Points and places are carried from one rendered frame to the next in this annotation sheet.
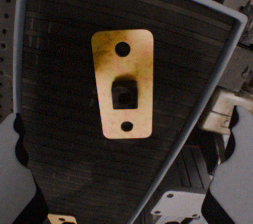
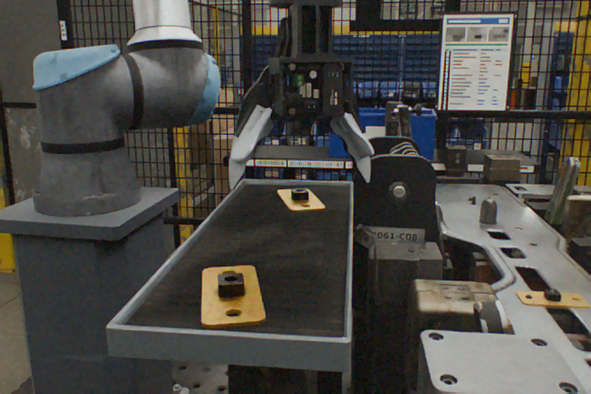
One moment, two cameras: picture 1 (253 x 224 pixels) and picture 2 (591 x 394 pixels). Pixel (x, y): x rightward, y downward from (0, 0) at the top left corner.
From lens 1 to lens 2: 61 cm
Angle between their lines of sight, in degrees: 107
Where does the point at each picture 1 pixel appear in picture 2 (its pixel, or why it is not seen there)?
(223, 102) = (422, 283)
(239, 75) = (407, 251)
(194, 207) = (528, 361)
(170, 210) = (475, 370)
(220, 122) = (439, 296)
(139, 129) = (315, 206)
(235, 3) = not seen: hidden behind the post
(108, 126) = (292, 206)
